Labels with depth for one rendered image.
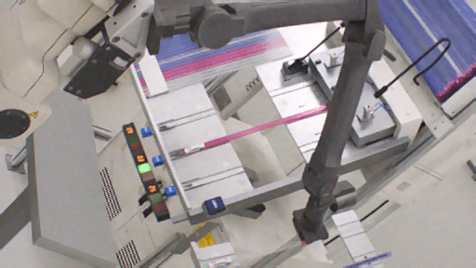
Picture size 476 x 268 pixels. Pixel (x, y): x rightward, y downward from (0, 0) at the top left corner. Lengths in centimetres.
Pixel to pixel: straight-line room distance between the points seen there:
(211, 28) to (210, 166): 77
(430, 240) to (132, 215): 173
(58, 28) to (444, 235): 261
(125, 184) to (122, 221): 14
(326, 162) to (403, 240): 213
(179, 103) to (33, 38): 79
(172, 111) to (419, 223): 191
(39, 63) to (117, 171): 121
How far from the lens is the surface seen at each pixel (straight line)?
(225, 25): 131
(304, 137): 208
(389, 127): 208
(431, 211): 366
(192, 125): 208
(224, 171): 199
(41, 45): 148
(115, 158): 265
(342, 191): 171
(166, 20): 128
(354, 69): 154
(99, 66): 148
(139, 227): 249
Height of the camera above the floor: 163
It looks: 18 degrees down
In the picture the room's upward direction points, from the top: 50 degrees clockwise
